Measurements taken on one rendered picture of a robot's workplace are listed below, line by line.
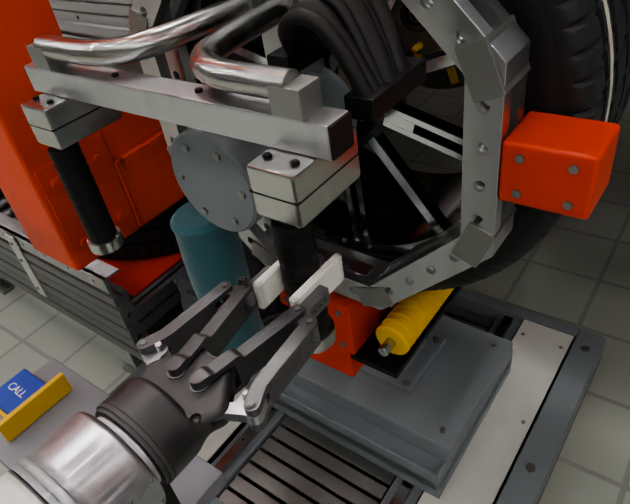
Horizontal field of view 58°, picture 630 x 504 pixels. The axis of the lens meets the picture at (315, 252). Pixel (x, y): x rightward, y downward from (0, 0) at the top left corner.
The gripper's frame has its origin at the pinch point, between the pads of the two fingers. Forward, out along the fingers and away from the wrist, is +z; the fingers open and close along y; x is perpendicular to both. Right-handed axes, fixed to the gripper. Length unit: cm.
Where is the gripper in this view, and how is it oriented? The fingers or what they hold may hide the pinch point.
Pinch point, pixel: (300, 280)
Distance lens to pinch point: 52.0
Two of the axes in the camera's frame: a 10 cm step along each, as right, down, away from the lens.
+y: 8.0, 2.8, -5.3
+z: 5.8, -5.6, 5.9
